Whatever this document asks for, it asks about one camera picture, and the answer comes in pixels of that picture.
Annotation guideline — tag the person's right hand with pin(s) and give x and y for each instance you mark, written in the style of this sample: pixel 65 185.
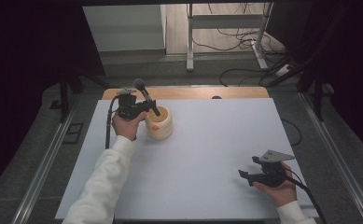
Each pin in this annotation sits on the person's right hand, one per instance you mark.
pixel 282 193

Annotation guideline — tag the white table mat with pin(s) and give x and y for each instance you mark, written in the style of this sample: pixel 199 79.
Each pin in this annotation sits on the white table mat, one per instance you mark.
pixel 207 155

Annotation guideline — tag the cream ribbed cup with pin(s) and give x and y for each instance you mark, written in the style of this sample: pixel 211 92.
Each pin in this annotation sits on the cream ribbed cup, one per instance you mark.
pixel 161 127

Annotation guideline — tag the black stand legs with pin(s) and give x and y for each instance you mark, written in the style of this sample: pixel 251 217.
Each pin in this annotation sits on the black stand legs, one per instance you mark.
pixel 67 84
pixel 306 71

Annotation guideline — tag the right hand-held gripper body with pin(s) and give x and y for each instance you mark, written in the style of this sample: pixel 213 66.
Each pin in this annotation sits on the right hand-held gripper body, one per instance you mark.
pixel 272 169

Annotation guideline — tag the person's left hand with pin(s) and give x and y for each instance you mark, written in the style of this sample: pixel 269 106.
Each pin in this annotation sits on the person's left hand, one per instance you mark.
pixel 127 127

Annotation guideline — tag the black makeup brush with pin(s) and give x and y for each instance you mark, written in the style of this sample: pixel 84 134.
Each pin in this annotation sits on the black makeup brush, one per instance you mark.
pixel 145 95

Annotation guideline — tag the white power strip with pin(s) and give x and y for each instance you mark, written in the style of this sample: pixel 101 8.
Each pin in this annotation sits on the white power strip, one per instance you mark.
pixel 282 70

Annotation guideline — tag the black floor plate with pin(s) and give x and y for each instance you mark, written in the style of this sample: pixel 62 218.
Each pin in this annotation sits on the black floor plate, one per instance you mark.
pixel 72 133

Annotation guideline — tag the white panel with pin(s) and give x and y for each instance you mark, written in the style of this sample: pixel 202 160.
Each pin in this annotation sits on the white panel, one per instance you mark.
pixel 123 28

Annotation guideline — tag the white metal stand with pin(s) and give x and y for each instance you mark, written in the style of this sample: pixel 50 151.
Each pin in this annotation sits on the white metal stand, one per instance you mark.
pixel 226 21

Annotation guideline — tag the dark curtain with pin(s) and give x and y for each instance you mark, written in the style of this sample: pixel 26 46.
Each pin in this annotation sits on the dark curtain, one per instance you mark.
pixel 350 62
pixel 23 77

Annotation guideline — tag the metal floor rail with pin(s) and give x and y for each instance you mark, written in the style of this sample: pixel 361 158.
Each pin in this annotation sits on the metal floor rail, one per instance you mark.
pixel 341 161
pixel 42 171

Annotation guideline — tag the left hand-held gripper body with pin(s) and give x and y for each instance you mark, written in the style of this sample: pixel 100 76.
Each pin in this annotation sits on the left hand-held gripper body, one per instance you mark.
pixel 128 107

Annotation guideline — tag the wooden table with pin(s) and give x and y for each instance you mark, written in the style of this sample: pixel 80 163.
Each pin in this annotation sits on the wooden table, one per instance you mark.
pixel 194 92

